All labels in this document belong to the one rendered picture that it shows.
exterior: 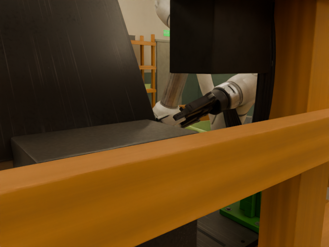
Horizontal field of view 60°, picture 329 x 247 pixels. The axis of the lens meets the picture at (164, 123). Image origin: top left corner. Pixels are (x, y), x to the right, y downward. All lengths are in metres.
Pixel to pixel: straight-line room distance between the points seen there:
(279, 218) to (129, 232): 0.48
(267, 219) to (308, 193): 0.11
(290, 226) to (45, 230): 0.56
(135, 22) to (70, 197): 7.72
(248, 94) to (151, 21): 7.41
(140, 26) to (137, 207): 7.77
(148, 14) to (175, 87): 6.80
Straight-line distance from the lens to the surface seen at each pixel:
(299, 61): 0.64
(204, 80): 1.15
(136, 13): 7.98
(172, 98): 1.53
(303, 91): 0.63
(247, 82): 0.96
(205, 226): 0.91
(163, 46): 8.43
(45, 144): 0.49
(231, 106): 0.91
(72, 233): 0.27
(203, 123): 2.22
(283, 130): 0.46
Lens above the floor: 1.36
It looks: 11 degrees down
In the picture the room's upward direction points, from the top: straight up
